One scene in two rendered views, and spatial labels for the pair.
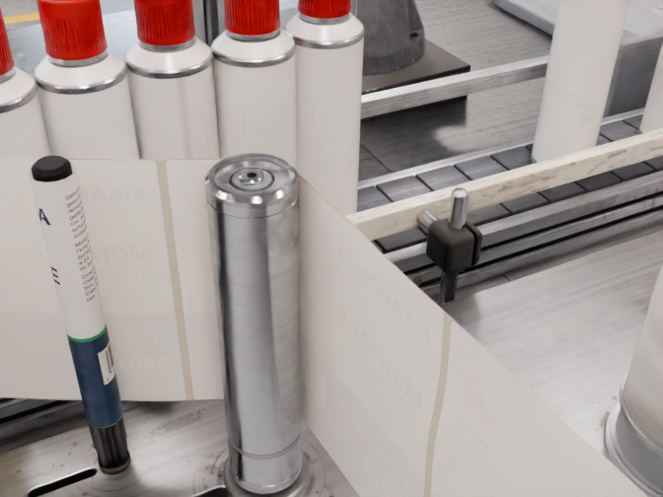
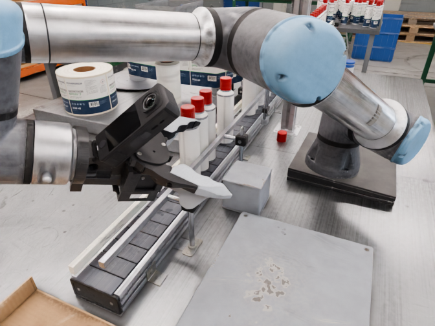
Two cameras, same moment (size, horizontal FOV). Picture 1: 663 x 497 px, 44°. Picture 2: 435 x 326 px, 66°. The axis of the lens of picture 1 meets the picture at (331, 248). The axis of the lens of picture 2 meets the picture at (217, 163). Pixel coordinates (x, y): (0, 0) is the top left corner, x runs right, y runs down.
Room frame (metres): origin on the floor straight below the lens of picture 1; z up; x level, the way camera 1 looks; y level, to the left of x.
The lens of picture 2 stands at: (1.34, -0.80, 1.38)
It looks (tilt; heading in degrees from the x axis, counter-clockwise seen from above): 32 degrees down; 142
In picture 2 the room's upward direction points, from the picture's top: straight up
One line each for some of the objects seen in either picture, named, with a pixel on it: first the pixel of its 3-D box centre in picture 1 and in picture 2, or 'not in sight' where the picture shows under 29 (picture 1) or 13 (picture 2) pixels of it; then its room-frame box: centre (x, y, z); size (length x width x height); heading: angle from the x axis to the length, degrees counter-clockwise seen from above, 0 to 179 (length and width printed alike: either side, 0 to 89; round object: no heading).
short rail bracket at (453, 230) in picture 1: (453, 260); not in sight; (0.46, -0.09, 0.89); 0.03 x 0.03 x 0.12; 28
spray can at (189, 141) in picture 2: not in sight; (189, 145); (0.73, -0.40, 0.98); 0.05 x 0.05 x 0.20
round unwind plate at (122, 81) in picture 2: not in sight; (138, 79); (-0.10, -0.13, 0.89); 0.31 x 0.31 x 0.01
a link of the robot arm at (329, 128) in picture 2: not in sight; (347, 112); (0.91, -0.02, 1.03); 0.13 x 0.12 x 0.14; 172
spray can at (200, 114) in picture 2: not in sight; (198, 134); (0.70, -0.35, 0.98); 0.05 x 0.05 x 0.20
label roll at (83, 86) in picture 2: not in sight; (88, 87); (0.07, -0.42, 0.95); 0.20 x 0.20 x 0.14
